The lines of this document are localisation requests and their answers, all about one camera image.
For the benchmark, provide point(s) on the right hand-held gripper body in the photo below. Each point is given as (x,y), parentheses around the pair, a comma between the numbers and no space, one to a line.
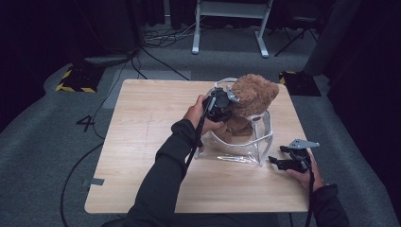
(299,157)

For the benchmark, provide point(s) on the white metal desk frame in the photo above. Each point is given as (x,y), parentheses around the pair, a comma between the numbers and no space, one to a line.
(231,12)

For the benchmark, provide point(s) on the black tripod stand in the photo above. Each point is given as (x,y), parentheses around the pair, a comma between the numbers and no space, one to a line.
(294,34)

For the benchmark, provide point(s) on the grey tape strip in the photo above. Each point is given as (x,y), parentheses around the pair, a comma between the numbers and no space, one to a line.
(96,182)

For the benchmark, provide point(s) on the brown teddy bear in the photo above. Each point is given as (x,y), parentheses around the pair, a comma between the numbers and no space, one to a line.
(252,101)

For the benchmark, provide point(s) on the large black yellow-striped base plate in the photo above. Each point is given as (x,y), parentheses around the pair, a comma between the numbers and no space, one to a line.
(80,78)

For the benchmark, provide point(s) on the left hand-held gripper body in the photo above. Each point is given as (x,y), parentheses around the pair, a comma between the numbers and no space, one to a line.
(220,105)

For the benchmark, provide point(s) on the grey slanted column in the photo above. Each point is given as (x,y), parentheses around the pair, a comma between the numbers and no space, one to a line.
(331,38)

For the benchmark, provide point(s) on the clear plastic bag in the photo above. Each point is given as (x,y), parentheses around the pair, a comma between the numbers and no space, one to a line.
(249,154)

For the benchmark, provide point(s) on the person's right hand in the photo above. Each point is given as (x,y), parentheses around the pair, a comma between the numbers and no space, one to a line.
(310,179)

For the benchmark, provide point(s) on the small black yellow-striped base plate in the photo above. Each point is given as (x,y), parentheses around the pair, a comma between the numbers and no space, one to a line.
(299,83)

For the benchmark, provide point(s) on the person's left hand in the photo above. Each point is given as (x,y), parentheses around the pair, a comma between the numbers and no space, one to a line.
(198,115)

